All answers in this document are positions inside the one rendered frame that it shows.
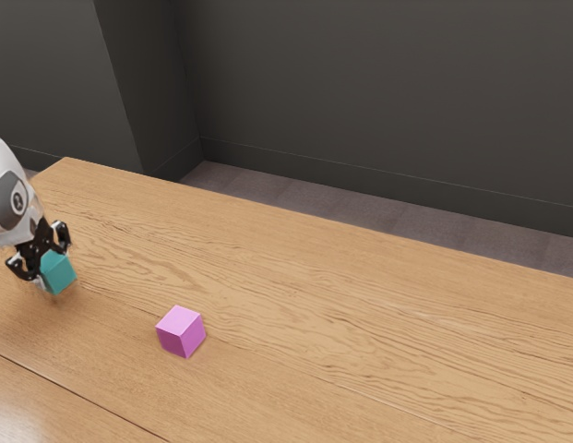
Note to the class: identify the pink block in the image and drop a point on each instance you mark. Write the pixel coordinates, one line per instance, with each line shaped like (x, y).
(181, 331)

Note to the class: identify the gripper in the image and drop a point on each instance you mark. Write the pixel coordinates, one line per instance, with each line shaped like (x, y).
(38, 236)

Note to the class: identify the teal block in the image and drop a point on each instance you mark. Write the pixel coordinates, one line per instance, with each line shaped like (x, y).
(58, 273)

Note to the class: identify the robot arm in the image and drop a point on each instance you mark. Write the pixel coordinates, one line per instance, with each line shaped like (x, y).
(7, 194)

